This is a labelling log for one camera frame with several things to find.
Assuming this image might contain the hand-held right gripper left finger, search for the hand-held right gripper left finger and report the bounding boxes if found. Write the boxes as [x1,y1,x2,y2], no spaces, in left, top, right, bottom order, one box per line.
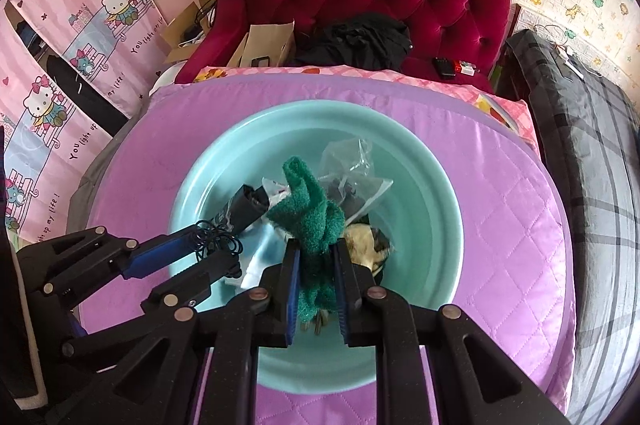
[42,237,302,425]

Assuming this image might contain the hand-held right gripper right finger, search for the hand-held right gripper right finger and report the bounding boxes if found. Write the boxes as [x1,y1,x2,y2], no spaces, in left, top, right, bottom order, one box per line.
[334,237,571,425]

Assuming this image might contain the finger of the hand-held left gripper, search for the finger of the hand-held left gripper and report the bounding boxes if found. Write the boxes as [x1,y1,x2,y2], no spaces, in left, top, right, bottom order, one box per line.
[60,250,241,358]
[15,225,201,311]

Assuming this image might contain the black elastic cord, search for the black elastic cord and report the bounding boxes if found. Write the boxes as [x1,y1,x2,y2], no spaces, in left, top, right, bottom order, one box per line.
[192,220,244,278]

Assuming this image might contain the blue face mask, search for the blue face mask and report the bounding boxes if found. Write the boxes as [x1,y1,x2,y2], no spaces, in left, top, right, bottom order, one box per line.
[235,222,293,288]

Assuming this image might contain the cream plastic package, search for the cream plastic package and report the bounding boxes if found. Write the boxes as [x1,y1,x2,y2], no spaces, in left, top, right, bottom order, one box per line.
[345,225,393,271]

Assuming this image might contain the green cloth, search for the green cloth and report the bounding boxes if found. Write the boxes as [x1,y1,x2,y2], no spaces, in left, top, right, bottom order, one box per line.
[266,156,347,323]

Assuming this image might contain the black cloth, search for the black cloth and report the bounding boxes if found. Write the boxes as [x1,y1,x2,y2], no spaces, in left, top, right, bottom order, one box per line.
[227,184,271,233]

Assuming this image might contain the teal plastic basin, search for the teal plastic basin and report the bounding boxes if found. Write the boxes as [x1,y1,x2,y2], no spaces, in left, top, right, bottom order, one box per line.
[169,101,465,392]

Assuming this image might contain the clear plastic bag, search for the clear plastic bag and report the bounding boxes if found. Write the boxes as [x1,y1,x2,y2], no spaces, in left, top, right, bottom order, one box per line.
[317,137,396,226]

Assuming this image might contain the purple quilted mat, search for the purple quilted mat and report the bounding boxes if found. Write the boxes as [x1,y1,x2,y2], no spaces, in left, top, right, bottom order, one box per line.
[80,72,576,425]

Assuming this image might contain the open cardboard box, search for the open cardboard box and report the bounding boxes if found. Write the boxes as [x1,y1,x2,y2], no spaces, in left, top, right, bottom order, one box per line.
[160,0,221,64]

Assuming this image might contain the brown paper bag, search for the brown paper bag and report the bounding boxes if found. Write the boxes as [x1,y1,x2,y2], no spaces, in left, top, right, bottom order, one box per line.
[226,21,296,68]

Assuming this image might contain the black remote control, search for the black remote control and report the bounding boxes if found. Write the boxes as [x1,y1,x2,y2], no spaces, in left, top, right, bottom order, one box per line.
[432,57,457,79]

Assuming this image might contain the black clothing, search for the black clothing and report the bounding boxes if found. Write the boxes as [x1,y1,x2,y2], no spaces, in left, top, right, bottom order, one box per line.
[295,12,412,70]

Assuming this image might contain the grey plaid bed sheet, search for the grey plaid bed sheet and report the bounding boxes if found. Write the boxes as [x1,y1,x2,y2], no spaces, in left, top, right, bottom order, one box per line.
[505,29,640,425]

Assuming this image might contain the white cable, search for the white cable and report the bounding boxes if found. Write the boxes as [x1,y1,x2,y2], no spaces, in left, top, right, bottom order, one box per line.
[532,24,603,80]

